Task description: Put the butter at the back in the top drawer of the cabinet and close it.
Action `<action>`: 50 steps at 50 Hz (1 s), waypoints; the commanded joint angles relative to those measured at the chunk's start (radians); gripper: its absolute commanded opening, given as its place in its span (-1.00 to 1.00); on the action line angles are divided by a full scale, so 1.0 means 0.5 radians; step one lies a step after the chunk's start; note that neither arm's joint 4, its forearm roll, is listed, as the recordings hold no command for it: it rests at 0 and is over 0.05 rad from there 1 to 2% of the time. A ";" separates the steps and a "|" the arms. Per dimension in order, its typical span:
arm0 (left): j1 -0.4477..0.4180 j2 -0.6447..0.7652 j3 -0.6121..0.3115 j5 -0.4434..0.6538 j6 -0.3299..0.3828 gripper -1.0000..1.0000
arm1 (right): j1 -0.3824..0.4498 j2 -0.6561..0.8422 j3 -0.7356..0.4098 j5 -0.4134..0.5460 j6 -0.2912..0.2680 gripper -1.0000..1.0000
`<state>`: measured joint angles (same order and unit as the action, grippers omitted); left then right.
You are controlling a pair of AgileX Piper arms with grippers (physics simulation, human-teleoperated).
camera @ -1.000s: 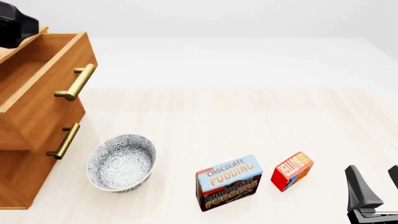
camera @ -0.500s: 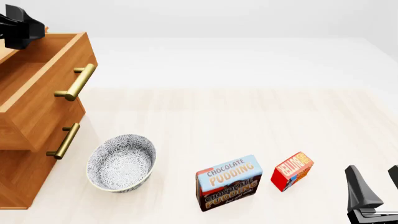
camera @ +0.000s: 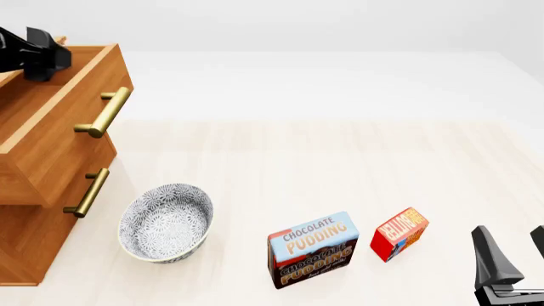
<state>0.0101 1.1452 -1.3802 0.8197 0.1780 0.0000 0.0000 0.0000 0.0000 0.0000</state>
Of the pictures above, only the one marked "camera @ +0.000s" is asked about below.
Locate closed wooden drawer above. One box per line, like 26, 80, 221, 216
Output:
40, 132, 118, 250

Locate wooden cabinet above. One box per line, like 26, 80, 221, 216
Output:
0, 36, 118, 287

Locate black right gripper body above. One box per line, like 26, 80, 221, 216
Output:
473, 280, 544, 306

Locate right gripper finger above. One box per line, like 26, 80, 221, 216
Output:
530, 224, 544, 260
470, 224, 525, 292

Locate long brass drawer handle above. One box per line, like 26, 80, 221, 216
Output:
73, 86, 133, 139

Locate open wooden drawer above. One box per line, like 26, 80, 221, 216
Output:
0, 43, 135, 209

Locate red butter box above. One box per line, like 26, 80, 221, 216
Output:
369, 207, 430, 264

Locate grey floral patterned bowl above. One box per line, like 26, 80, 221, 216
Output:
117, 182, 215, 264

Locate chocolate pudding box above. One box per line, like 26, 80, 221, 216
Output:
267, 210, 360, 291

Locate short brass drawer handle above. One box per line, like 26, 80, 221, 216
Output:
62, 167, 111, 219

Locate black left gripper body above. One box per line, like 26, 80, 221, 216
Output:
23, 26, 73, 82

